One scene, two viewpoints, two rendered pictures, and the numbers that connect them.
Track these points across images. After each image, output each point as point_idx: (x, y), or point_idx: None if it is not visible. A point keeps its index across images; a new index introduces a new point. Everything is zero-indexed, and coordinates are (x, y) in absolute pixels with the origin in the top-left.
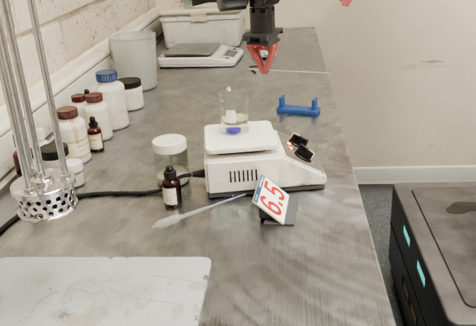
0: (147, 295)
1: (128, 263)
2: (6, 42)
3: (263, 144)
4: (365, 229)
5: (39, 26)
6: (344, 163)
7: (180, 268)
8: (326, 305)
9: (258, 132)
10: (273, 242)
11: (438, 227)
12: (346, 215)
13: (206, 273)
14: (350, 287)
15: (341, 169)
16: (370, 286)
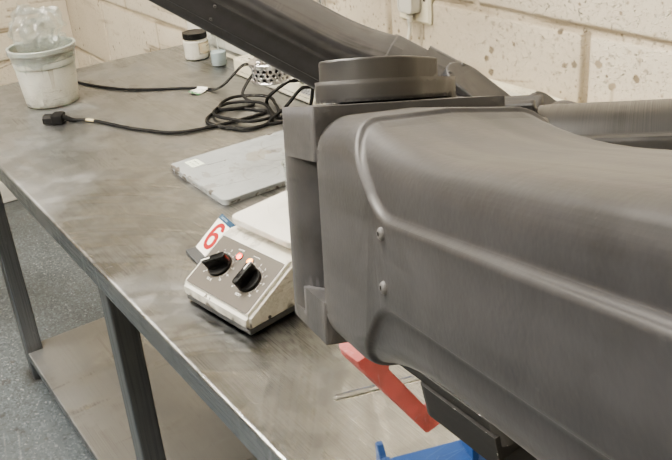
0: (236, 172)
1: (279, 176)
2: None
3: (246, 208)
4: (111, 275)
5: None
6: (195, 352)
7: (236, 187)
8: (112, 217)
9: (275, 220)
10: (191, 234)
11: None
12: (140, 280)
13: (213, 192)
14: (100, 232)
15: (191, 338)
16: (84, 237)
